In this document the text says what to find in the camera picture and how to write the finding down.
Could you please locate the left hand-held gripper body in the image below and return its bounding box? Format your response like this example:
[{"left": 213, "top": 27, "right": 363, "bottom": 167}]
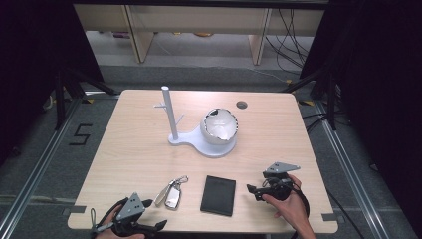
[{"left": 111, "top": 192, "right": 157, "bottom": 238}]

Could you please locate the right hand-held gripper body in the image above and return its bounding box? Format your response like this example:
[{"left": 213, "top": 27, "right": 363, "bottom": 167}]
[{"left": 261, "top": 161, "right": 302, "bottom": 202}]

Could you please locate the person's right hand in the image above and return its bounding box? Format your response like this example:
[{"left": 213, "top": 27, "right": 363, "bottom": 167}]
[{"left": 262, "top": 173, "right": 312, "bottom": 231}]

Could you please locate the person's left hand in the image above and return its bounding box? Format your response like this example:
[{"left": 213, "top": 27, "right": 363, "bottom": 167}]
[{"left": 95, "top": 203, "right": 146, "bottom": 239}]

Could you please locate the silver car key with keyring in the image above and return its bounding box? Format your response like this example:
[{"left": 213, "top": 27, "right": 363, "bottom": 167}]
[{"left": 153, "top": 174, "right": 189, "bottom": 211}]

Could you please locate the black wallet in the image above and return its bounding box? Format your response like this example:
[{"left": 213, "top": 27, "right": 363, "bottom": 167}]
[{"left": 199, "top": 174, "right": 237, "bottom": 218}]

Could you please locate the grey tape patch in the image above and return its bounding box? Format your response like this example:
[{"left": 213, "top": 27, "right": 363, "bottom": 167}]
[
  {"left": 321, "top": 212, "right": 346, "bottom": 223},
  {"left": 62, "top": 205, "right": 88, "bottom": 216}
]

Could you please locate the white key stand with tray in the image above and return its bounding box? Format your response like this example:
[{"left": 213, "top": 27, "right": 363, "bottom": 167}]
[{"left": 153, "top": 86, "right": 239, "bottom": 159}]

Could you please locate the black metal stand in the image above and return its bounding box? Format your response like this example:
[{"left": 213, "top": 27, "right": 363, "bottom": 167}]
[
  {"left": 281, "top": 64, "right": 340, "bottom": 131},
  {"left": 53, "top": 66, "right": 121, "bottom": 131}
]

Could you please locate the dark curtain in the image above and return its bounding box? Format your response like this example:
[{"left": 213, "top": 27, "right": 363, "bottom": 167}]
[
  {"left": 300, "top": 0, "right": 422, "bottom": 233},
  {"left": 0, "top": 0, "right": 105, "bottom": 167}
]

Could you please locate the black wrist strap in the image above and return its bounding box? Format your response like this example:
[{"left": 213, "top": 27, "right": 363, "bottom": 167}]
[
  {"left": 99, "top": 196, "right": 129, "bottom": 227},
  {"left": 291, "top": 180, "right": 312, "bottom": 218}
]

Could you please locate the grey cord loop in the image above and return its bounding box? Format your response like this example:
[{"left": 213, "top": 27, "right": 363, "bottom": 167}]
[{"left": 89, "top": 207, "right": 114, "bottom": 235}]

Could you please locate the black floor cable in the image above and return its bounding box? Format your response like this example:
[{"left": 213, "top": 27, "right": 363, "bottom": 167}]
[{"left": 325, "top": 187, "right": 367, "bottom": 239}]

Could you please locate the aluminium floor rail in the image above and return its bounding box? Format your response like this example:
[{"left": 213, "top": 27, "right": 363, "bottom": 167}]
[
  {"left": 0, "top": 97, "right": 84, "bottom": 239},
  {"left": 312, "top": 99, "right": 404, "bottom": 239}
]

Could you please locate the white floor cable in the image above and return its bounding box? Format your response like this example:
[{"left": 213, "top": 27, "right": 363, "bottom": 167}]
[{"left": 245, "top": 65, "right": 291, "bottom": 84}]

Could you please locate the bundle of black cables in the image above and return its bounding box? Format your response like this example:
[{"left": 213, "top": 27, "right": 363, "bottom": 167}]
[{"left": 264, "top": 8, "right": 316, "bottom": 76}]

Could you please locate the light wooden desk frame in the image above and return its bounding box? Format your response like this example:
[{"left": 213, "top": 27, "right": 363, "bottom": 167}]
[{"left": 73, "top": 4, "right": 325, "bottom": 66}]

